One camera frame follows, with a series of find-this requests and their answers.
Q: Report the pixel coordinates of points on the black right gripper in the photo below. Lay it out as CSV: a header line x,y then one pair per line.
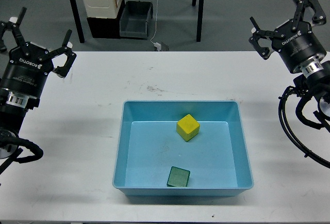
x,y
296,46

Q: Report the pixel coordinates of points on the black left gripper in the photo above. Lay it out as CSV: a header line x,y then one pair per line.
x,y
26,74

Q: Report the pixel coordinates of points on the yellow block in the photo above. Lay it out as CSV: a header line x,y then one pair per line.
x,y
187,127

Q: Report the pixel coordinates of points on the green block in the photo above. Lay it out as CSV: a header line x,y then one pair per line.
x,y
178,177

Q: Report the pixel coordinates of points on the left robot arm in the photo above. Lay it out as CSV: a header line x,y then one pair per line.
x,y
14,107

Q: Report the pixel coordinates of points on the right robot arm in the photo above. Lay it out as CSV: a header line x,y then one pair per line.
x,y
311,86

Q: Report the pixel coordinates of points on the blue plastic box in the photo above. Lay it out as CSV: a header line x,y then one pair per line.
x,y
149,146

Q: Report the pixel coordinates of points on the black crate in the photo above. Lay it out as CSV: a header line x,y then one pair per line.
x,y
106,28

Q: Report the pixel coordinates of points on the black table leg left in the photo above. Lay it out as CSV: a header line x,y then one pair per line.
x,y
77,21

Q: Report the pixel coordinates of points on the black table leg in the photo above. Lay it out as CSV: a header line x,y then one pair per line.
x,y
199,7
77,21

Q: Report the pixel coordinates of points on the black table leg right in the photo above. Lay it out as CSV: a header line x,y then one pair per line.
x,y
199,7

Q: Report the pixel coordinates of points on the grey plastic bin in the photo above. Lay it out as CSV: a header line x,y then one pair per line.
x,y
134,21

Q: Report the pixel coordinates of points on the white power adapter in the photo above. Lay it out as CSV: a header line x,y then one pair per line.
x,y
157,46

